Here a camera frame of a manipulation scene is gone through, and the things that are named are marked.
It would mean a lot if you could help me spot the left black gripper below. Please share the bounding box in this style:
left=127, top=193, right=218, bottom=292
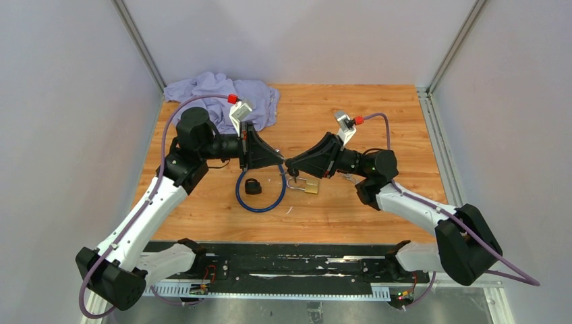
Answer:
left=200, top=122, right=284, bottom=171

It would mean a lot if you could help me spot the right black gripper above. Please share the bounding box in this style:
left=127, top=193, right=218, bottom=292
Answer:
left=289, top=132, right=370, bottom=179

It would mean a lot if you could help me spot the blue cable lock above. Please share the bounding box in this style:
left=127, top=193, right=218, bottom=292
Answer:
left=234, top=163, right=287, bottom=213

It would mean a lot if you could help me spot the black head key pair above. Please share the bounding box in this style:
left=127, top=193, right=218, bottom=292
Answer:
left=283, top=157, right=299, bottom=179

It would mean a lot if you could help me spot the small black padlock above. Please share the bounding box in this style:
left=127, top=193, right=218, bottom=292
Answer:
left=244, top=178, right=262, bottom=195

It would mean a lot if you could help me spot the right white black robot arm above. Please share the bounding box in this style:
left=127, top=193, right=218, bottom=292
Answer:
left=285, top=132, right=503, bottom=286

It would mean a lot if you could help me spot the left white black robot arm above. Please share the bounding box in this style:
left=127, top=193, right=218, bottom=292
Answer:
left=75, top=107, right=285, bottom=311

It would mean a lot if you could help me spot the silver key bunch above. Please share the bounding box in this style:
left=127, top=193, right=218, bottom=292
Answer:
left=341, top=173, right=358, bottom=184

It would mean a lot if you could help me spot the brass padlock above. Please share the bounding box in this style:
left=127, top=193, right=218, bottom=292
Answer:
left=286, top=177, right=320, bottom=194

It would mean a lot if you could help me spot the crumpled lavender cloth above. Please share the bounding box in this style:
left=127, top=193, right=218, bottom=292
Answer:
left=163, top=72, right=281, bottom=134

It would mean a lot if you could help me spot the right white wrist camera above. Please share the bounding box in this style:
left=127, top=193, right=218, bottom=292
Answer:
left=334, top=111, right=364, bottom=146

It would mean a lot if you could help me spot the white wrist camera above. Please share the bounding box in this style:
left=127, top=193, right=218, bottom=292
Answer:
left=227, top=94, right=253, bottom=135
left=334, top=111, right=364, bottom=146

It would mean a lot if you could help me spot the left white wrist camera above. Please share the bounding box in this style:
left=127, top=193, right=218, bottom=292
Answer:
left=227, top=94, right=253, bottom=135

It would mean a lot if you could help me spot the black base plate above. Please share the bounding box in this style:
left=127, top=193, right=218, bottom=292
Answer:
left=154, top=242, right=431, bottom=301

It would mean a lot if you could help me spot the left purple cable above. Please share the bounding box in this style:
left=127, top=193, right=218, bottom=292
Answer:
left=78, top=94, right=231, bottom=319

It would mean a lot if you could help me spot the purple cable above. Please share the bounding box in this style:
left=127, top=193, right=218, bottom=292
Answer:
left=362, top=112, right=541, bottom=311
left=78, top=94, right=231, bottom=319

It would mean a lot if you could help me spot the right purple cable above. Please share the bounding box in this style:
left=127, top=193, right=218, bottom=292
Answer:
left=362, top=112, right=541, bottom=311

